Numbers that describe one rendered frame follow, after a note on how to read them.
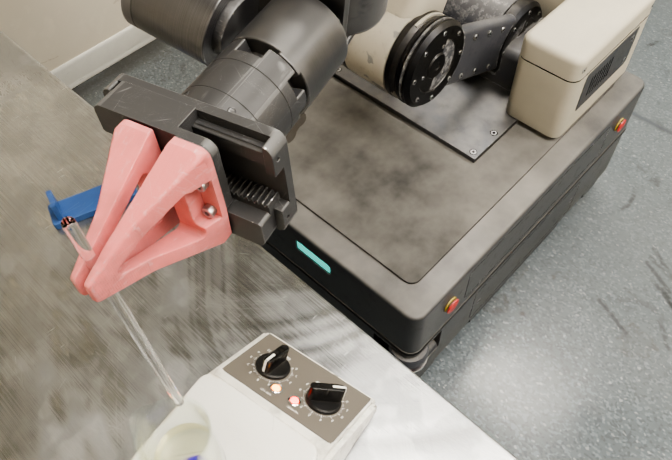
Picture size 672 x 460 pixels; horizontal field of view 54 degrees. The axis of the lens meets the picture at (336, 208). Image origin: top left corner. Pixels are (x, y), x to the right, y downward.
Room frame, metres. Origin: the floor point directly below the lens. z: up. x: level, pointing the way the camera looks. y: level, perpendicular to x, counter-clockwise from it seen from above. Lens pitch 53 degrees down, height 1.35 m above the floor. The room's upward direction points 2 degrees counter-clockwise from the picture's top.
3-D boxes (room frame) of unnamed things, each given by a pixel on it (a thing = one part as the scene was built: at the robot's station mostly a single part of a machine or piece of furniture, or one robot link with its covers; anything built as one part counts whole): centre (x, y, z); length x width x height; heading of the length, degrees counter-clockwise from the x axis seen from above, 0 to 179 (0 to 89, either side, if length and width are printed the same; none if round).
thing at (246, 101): (0.25, 0.06, 1.10); 0.10 x 0.07 x 0.07; 60
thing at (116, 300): (0.16, 0.11, 1.04); 0.01 x 0.01 x 0.20
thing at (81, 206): (0.48, 0.28, 0.77); 0.10 x 0.03 x 0.04; 116
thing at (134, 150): (0.19, 0.08, 1.10); 0.09 x 0.07 x 0.07; 150
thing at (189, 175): (0.20, 0.10, 1.10); 0.09 x 0.07 x 0.07; 150
